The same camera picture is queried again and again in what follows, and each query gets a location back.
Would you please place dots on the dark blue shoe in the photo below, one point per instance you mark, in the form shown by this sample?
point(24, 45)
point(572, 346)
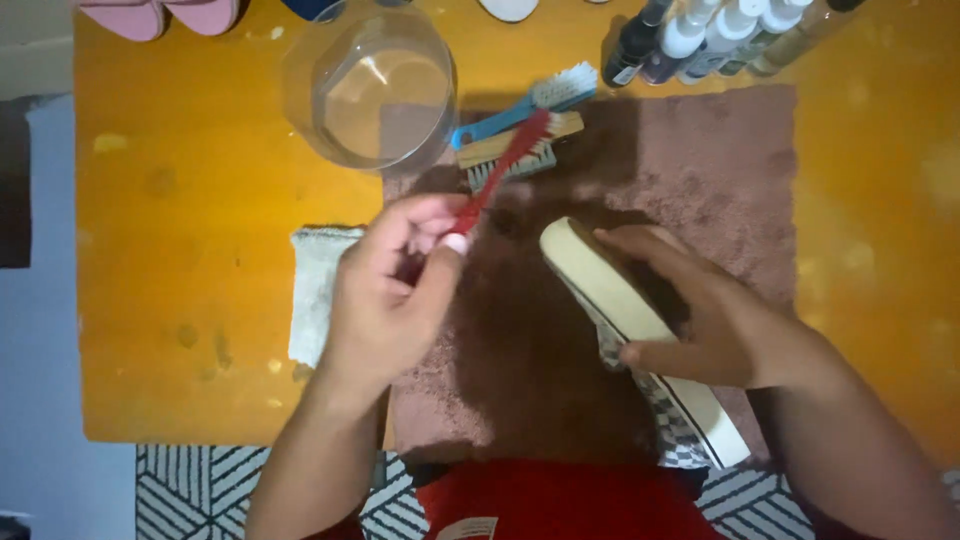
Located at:
point(311, 7)

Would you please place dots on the white shoe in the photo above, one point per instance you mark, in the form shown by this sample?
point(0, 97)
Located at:
point(508, 7)

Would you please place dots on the clear glass bowl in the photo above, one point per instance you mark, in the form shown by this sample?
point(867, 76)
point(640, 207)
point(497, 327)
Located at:
point(371, 86)

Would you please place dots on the row of spray bottles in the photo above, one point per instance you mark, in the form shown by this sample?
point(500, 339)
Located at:
point(712, 37)

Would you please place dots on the checkered slip-on shoe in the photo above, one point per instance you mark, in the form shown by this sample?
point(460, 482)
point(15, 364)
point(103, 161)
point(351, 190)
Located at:
point(637, 322)

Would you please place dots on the black white patterned rug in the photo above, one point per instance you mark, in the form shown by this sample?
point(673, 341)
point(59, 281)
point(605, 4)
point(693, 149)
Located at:
point(202, 491)

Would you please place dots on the white folded cloth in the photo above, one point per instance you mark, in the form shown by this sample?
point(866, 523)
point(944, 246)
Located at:
point(319, 292)

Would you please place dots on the person's red shirt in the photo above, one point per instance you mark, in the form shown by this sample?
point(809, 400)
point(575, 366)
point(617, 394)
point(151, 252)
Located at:
point(555, 502)

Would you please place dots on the wooden scrub brush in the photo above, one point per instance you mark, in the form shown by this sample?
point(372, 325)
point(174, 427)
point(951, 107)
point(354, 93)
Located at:
point(517, 146)

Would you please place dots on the person's right hand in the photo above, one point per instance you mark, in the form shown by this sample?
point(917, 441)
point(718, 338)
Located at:
point(697, 315)

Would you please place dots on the pink shoe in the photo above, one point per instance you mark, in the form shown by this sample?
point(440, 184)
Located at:
point(124, 15)
point(206, 13)

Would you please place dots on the person's left hand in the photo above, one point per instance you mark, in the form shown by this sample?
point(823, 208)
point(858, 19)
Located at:
point(390, 300)

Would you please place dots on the pink towel mat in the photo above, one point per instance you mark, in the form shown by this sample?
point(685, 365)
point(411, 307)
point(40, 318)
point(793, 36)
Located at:
point(675, 165)

